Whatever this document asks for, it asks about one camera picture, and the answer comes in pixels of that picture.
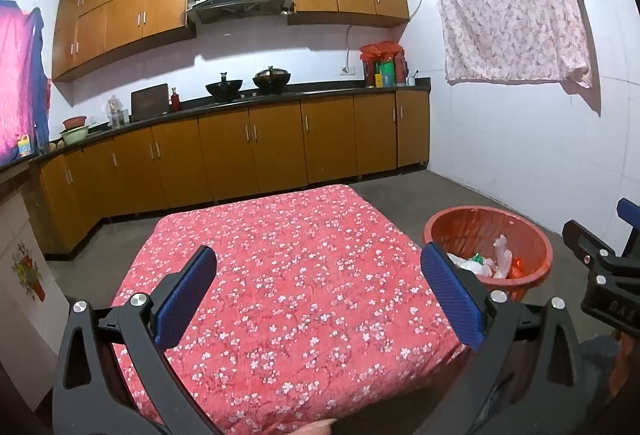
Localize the orange plastic bag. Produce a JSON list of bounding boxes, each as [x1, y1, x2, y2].
[[508, 257, 526, 279]]

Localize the clear plastic in basket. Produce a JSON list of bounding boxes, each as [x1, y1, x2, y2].
[[489, 235, 513, 279]]

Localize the white and green plastic bag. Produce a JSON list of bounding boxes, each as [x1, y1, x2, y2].
[[448, 253, 495, 278]]

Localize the wooden lower kitchen cabinets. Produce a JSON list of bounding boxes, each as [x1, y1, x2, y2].
[[21, 81, 431, 259]]

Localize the red plastic basket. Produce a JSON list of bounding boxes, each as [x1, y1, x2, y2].
[[423, 206, 553, 301]]

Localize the red floral tablecloth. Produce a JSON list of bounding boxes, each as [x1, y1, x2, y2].
[[114, 185, 462, 434]]

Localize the pink floral hanging cloth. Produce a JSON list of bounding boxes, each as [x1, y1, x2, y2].
[[437, 0, 593, 88]]

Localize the stacked bowls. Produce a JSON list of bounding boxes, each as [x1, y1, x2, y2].
[[61, 116, 89, 146]]

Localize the glass jar with bag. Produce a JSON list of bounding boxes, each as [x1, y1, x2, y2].
[[106, 96, 129, 129]]

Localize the dark cutting board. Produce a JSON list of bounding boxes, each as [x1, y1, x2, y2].
[[131, 83, 170, 122]]

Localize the red sauce bottle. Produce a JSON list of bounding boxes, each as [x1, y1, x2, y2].
[[170, 88, 181, 112]]

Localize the red bag with bottles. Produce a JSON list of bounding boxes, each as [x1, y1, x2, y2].
[[360, 41, 408, 88]]

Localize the pink blue hanging cloth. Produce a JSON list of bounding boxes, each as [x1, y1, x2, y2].
[[1, 1, 51, 166]]

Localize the black wok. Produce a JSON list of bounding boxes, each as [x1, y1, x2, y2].
[[205, 72, 243, 103]]

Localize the black lidded pot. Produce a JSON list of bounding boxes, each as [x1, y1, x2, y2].
[[253, 66, 291, 95]]

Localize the wall power cable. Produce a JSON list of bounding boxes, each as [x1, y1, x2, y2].
[[339, 0, 434, 77]]

